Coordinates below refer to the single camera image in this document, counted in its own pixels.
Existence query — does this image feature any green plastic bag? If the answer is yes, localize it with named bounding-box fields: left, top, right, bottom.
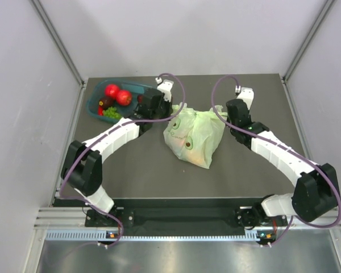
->
left=163, top=104, right=227, bottom=169

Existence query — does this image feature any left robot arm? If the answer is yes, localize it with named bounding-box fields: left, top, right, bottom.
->
left=61, top=86, right=173, bottom=226

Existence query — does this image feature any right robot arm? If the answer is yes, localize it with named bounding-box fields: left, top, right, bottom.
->
left=226, top=99, right=340, bottom=225

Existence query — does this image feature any red apple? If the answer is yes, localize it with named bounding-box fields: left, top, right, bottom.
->
left=116, top=90, right=132, bottom=106

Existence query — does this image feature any green grape bunch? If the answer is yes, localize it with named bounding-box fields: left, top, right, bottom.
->
left=102, top=106, right=122, bottom=120

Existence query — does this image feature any dark purple mangosteen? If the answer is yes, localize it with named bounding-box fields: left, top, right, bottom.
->
left=98, top=96, right=114, bottom=110

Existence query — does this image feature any red chili pepper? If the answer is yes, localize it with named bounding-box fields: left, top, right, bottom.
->
left=98, top=106, right=103, bottom=116

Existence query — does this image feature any teal plastic basket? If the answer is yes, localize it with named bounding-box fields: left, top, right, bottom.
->
left=85, top=78, right=151, bottom=124

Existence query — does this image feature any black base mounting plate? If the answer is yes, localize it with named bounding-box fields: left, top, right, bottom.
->
left=85, top=207, right=286, bottom=229

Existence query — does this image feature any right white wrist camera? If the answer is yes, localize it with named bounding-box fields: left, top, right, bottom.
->
left=235, top=86, right=255, bottom=110

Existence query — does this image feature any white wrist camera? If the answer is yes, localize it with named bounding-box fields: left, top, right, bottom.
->
left=235, top=86, right=255, bottom=110
left=155, top=77, right=174, bottom=102

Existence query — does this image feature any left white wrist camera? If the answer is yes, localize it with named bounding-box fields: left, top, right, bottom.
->
left=155, top=77, right=174, bottom=102

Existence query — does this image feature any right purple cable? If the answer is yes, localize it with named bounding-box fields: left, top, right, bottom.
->
left=211, top=75, right=341, bottom=248

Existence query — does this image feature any purple cable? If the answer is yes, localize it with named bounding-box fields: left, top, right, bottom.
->
left=211, top=75, right=341, bottom=248
left=59, top=73, right=186, bottom=248

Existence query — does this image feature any right aluminium frame post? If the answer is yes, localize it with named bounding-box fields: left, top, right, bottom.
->
left=281, top=0, right=336, bottom=84

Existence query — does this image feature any aluminium frame post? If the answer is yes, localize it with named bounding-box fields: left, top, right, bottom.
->
left=281, top=0, right=336, bottom=84
left=29, top=0, right=85, bottom=86

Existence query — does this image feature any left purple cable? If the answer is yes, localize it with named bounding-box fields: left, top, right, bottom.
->
left=59, top=73, right=186, bottom=248

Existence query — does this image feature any left aluminium frame post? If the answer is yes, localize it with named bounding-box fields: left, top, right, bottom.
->
left=29, top=0, right=85, bottom=86

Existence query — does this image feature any grey slotted cable duct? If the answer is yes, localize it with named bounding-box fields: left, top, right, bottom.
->
left=45, top=230, right=260, bottom=242

